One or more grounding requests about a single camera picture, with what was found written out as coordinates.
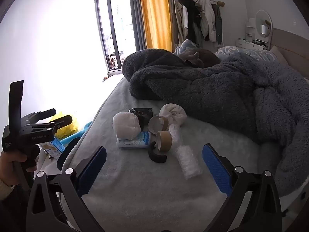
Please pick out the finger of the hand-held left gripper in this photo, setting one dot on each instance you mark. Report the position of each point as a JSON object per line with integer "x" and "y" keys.
{"x": 45, "y": 114}
{"x": 61, "y": 122}

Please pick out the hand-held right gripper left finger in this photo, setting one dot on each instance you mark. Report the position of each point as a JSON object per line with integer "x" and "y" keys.
{"x": 93, "y": 171}

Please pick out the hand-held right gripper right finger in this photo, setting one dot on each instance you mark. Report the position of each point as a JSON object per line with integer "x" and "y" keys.
{"x": 217, "y": 171}

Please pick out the large bubble wrap roll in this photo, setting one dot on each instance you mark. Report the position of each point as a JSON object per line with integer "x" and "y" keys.
{"x": 188, "y": 162}

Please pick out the blue white tissue pack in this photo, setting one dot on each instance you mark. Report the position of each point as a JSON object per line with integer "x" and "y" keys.
{"x": 131, "y": 143}

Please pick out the black curved plastic piece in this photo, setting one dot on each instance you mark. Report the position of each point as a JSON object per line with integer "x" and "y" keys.
{"x": 157, "y": 158}

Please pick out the person's left forearm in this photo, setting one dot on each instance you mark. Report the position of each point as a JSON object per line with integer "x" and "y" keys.
{"x": 12, "y": 210}

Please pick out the person's left hand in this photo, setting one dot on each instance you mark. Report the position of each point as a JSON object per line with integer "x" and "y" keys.
{"x": 9, "y": 160}

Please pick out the yellow plastic bag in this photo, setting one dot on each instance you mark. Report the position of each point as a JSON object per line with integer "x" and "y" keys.
{"x": 70, "y": 128}

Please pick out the blue white packet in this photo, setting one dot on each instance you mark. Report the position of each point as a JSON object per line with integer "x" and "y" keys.
{"x": 52, "y": 147}

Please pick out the bed with grey sheet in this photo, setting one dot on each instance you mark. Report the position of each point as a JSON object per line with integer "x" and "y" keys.
{"x": 135, "y": 193}

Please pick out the small bubble wrap piece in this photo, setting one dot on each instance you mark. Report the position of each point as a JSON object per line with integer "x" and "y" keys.
{"x": 173, "y": 133}

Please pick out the small orange object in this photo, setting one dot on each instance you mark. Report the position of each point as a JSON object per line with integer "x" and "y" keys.
{"x": 106, "y": 78}

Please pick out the white twisted tissue ball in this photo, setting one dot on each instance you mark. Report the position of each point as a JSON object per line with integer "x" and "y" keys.
{"x": 172, "y": 113}

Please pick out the torn cardboard tape roll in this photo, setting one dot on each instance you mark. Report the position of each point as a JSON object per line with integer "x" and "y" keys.
{"x": 157, "y": 122}

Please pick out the dark grey fleece blanket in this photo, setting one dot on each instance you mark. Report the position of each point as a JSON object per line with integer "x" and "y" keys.
{"x": 205, "y": 91}

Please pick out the sliding glass door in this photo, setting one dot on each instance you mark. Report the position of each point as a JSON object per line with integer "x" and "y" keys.
{"x": 106, "y": 29}

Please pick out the brown cloth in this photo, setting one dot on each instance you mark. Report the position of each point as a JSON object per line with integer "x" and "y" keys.
{"x": 202, "y": 56}

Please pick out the blue floral pillow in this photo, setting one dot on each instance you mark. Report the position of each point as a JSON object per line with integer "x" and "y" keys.
{"x": 241, "y": 52}

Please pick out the grey curtain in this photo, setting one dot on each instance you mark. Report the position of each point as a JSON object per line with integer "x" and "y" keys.
{"x": 136, "y": 17}

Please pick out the light blue fluffy blanket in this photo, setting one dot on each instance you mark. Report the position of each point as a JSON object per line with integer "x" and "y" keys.
{"x": 185, "y": 46}

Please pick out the white dresser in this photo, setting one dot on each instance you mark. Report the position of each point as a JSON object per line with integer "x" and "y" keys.
{"x": 248, "y": 44}

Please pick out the beige pillow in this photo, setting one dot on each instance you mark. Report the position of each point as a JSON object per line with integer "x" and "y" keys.
{"x": 278, "y": 53}

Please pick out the yellow curtain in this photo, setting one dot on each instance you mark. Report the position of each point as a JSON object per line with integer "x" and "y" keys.
{"x": 155, "y": 17}

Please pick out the grey garment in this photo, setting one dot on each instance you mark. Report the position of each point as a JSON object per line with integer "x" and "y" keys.
{"x": 219, "y": 26}

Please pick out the white shelf organizer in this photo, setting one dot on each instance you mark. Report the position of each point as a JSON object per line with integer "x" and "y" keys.
{"x": 249, "y": 29}

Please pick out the white cylinder lamp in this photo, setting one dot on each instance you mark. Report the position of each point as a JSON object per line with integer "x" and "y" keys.
{"x": 264, "y": 30}

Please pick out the beige padded headboard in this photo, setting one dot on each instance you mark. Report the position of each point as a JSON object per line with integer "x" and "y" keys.
{"x": 294, "y": 43}

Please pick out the beige coat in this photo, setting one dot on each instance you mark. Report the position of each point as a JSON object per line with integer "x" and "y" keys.
{"x": 178, "y": 24}

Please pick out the black garment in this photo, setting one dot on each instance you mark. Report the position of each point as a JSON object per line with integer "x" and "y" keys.
{"x": 192, "y": 19}

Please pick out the white jacket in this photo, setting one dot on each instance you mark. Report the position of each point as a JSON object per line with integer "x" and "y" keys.
{"x": 207, "y": 17}

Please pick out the white shirt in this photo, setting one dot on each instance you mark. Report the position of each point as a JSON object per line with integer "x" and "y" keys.
{"x": 185, "y": 17}

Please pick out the round mirror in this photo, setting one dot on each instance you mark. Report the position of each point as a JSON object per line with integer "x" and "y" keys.
{"x": 260, "y": 19}

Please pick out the clothes rack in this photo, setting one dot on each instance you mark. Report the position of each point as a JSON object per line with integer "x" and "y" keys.
{"x": 217, "y": 3}

